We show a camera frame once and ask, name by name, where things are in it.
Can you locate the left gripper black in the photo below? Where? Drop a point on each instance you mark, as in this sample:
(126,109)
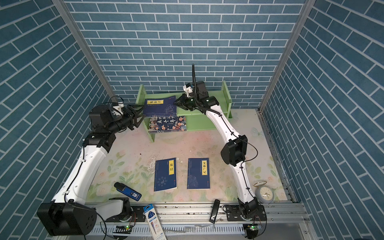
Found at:
(130,116)

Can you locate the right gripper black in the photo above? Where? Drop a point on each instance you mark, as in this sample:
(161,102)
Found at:
(182,103)

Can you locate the dark blue book yellow label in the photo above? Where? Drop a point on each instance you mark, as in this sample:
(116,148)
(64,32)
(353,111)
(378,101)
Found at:
(160,107)

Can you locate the colourful illustrated book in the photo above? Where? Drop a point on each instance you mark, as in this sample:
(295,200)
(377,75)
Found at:
(168,124)

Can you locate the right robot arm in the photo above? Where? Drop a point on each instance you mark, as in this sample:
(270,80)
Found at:
(235,149)

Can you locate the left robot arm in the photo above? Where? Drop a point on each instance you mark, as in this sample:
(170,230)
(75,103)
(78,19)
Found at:
(67,214)

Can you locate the blue handheld device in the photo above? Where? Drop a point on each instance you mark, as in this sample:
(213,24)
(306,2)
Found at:
(127,191)

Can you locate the black remote stick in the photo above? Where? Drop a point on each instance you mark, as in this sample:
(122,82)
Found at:
(214,211)

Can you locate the blue white packaged box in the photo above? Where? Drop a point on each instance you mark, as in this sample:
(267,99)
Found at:
(153,221)

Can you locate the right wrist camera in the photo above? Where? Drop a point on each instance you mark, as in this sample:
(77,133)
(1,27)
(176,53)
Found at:
(189,90)

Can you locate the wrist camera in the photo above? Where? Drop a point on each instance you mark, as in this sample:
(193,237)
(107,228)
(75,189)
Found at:
(117,108)
(189,90)

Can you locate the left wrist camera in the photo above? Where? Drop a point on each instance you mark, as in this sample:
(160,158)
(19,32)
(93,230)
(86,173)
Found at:
(117,108)

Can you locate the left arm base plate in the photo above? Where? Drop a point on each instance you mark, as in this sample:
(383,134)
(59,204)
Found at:
(135,214)

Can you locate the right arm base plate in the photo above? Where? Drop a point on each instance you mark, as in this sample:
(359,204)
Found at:
(234,213)

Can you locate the aluminium rail frame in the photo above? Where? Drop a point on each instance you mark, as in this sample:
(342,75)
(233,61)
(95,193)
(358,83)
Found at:
(276,221)

